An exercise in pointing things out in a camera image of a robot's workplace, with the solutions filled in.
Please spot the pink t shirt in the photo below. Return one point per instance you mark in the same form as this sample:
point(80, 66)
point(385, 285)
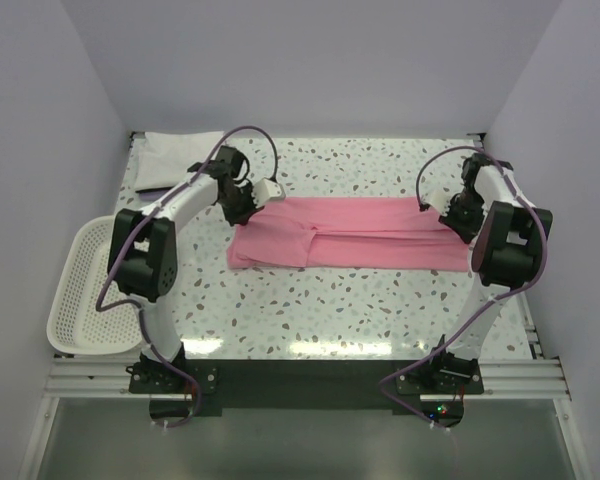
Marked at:
point(364, 232)

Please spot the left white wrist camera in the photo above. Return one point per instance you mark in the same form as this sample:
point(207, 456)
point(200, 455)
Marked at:
point(265, 191)

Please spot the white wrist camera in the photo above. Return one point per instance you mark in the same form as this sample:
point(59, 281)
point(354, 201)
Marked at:
point(265, 191)
point(437, 200)

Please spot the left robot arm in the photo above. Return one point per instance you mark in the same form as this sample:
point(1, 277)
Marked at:
point(143, 259)

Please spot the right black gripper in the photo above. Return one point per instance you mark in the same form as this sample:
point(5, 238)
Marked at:
point(457, 226)

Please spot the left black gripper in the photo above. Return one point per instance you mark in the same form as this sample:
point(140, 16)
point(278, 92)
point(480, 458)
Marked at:
point(241, 212)

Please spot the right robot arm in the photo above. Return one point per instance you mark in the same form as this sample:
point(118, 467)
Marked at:
point(508, 239)

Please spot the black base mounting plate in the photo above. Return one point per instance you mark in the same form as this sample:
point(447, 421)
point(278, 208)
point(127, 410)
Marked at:
point(208, 388)

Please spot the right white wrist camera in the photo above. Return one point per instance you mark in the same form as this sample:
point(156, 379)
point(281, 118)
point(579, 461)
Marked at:
point(437, 200)

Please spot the white perforated plastic basket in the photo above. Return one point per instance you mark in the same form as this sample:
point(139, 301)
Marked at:
point(74, 325)

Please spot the folded white t shirt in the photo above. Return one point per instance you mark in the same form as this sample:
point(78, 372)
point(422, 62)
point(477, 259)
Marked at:
point(164, 159)

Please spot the folded purple t shirt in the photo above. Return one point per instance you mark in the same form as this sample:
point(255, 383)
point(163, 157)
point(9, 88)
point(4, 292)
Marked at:
point(151, 196)

